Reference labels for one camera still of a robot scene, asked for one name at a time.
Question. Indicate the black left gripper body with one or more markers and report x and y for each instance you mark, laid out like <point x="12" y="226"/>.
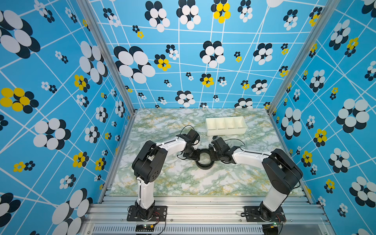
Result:
<point x="193" y="153"/>

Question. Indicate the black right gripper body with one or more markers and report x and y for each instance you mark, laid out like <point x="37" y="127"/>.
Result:
<point x="215" y="156"/>

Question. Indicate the black belt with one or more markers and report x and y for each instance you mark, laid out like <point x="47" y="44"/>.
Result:
<point x="204" y="161"/>

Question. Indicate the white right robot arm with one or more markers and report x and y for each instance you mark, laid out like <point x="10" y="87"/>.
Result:
<point x="283" y="174"/>

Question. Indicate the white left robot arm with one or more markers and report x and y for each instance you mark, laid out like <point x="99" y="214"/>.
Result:
<point x="148" y="165"/>

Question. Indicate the white compartment storage tray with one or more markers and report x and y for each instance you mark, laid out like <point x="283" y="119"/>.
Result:
<point x="226" y="126"/>

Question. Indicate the left controller board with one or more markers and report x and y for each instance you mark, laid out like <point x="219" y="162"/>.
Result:
<point x="144" y="228"/>

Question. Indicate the controller board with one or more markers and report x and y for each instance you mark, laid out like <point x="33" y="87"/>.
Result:
<point x="270" y="229"/>
<point x="144" y="228"/>

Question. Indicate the right controller board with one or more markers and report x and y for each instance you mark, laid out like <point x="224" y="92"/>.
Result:
<point x="270" y="229"/>

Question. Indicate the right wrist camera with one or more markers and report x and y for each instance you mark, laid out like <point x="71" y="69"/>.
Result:
<point x="220" y="145"/>

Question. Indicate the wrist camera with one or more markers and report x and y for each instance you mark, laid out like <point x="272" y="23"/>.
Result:
<point x="220" y="145"/>
<point x="192" y="137"/>

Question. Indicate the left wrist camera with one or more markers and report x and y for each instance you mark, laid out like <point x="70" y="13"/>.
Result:
<point x="192" y="137"/>

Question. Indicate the aluminium front rail frame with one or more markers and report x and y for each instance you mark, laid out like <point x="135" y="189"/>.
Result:
<point x="206" y="215"/>

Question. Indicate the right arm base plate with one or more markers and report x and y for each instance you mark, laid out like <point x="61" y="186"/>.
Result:
<point x="258" y="214"/>

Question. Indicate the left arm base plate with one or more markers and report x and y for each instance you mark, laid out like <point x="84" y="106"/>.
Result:
<point x="154" y="214"/>

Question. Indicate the aluminium corner post left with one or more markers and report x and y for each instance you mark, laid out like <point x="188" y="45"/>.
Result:
<point x="88" y="14"/>

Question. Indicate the aluminium corner post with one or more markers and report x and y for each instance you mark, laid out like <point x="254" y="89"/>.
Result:
<point x="88" y="14"/>
<point x="328" y="11"/>

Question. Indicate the aluminium corner post right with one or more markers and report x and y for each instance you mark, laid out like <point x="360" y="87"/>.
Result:
<point x="328" y="11"/>

